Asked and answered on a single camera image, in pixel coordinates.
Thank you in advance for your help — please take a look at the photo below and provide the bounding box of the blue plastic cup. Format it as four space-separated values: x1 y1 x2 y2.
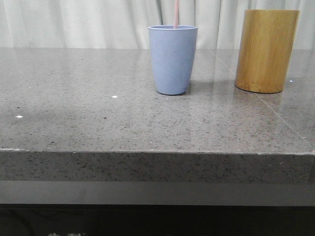
148 25 198 95

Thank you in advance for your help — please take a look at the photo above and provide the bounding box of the bamboo cylinder holder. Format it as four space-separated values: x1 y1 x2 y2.
235 9 300 93

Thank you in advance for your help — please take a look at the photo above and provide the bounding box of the pink chopstick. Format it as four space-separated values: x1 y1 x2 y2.
173 0 180 29

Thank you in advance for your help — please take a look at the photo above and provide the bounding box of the white pleated curtain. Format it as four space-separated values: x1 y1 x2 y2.
0 0 315 50

